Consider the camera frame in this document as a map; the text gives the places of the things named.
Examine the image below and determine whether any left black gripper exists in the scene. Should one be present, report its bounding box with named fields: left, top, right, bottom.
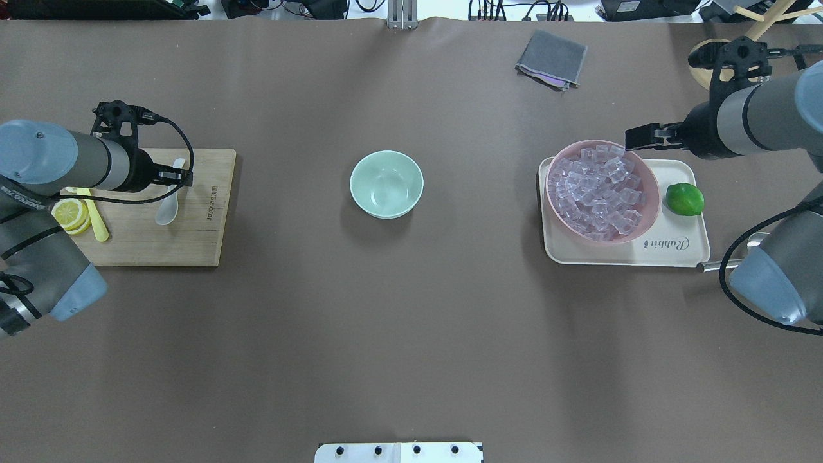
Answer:
left=126, top=149, right=194, bottom=192

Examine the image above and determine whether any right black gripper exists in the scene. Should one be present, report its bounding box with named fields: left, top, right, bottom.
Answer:
left=625, top=102, right=731, bottom=160

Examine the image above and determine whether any white ceramic spoon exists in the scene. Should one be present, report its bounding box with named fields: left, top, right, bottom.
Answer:
left=155, top=185, right=179, bottom=226

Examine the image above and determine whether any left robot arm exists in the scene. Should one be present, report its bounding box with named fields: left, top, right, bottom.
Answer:
left=1, top=117, right=193, bottom=338

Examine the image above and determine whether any pile of clear ice cubes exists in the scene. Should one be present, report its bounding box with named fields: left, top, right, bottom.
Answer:
left=544, top=143, right=646, bottom=242

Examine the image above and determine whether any pink bowl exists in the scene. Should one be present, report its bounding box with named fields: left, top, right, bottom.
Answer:
left=545, top=140, right=660, bottom=246

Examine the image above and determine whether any yellow plastic spoon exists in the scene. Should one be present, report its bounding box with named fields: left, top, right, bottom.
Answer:
left=66, top=187, right=111, bottom=242

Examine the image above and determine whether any mint green bowl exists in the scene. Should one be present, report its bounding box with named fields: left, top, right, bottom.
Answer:
left=349, top=150, right=424, bottom=220

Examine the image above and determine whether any bamboo cutting board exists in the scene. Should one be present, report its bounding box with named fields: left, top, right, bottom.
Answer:
left=71, top=149, right=237, bottom=267

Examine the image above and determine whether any green lime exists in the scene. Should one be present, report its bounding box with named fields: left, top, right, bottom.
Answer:
left=665, top=183, right=705, bottom=217

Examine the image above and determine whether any cream rectangular tray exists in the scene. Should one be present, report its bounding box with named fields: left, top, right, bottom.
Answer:
left=538, top=158, right=710, bottom=268

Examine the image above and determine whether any lemon slice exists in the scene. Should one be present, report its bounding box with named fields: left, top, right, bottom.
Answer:
left=64, top=216, right=91, bottom=235
left=51, top=197, right=89, bottom=231

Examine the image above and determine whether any grey folded cloth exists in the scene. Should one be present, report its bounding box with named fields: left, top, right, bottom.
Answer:
left=514, top=30, right=588, bottom=91

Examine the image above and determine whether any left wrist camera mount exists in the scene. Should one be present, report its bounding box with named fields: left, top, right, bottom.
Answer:
left=90, top=100, right=162, bottom=149

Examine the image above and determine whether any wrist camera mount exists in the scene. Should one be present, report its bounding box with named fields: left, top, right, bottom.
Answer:
left=687, top=36, right=822, bottom=92
left=90, top=100, right=162, bottom=149

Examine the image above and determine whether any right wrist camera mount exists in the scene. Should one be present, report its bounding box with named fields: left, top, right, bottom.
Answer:
left=687, top=36, right=822, bottom=92

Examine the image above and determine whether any aluminium frame post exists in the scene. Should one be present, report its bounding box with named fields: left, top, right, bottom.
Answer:
left=386, top=0, right=419, bottom=30

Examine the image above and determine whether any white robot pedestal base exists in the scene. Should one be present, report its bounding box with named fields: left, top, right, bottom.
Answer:
left=314, top=441, right=485, bottom=462

